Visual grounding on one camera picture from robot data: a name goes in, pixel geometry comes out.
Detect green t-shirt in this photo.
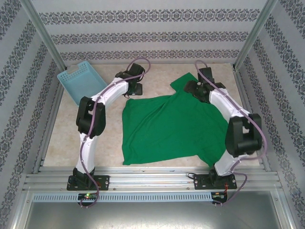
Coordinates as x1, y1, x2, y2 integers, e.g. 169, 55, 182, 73
122, 72, 229, 168

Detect light blue plastic basket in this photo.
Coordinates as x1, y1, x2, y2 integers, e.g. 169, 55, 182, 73
57, 61, 108, 107

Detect small circuit board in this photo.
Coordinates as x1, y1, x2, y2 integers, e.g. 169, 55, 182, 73
211, 191, 227, 200
78, 193, 98, 201

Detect grey metal base panel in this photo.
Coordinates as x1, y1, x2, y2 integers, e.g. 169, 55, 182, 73
22, 201, 286, 229

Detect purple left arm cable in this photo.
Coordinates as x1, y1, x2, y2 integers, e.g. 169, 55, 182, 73
80, 58, 151, 210

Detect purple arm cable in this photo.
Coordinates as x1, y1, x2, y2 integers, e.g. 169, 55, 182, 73
80, 58, 151, 210
194, 60, 268, 206

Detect aluminium side rail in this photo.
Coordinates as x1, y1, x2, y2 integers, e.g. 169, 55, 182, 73
232, 64, 271, 171
33, 68, 67, 174

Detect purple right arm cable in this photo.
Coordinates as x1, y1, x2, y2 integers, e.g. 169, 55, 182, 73
194, 60, 268, 206

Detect aluminium frame post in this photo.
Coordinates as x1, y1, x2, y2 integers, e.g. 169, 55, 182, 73
234, 0, 278, 70
20, 0, 66, 70

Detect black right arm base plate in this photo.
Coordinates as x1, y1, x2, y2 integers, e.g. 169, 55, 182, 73
193, 173, 238, 191

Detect aluminium mounting rail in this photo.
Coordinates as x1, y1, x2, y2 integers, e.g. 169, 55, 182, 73
23, 166, 284, 191

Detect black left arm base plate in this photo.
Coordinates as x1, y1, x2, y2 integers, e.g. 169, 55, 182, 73
66, 175, 111, 191

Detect grey slotted cable duct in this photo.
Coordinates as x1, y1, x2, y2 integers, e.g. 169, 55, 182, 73
32, 192, 213, 203

